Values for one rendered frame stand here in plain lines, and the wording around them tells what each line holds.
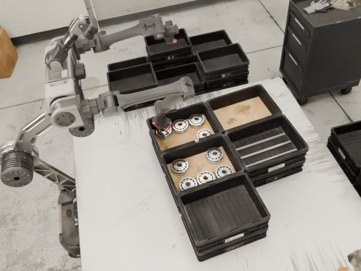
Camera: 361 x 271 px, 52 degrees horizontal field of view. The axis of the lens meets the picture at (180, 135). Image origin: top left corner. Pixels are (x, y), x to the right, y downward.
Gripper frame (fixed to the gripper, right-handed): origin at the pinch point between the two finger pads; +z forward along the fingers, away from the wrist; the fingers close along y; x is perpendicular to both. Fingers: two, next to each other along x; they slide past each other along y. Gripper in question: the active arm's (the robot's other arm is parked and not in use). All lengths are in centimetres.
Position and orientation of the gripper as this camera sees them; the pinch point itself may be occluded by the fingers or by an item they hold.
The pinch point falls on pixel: (163, 129)
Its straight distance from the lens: 235.9
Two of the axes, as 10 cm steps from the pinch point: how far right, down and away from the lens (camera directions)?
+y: -8.3, -3.8, 4.1
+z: 0.8, 6.4, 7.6
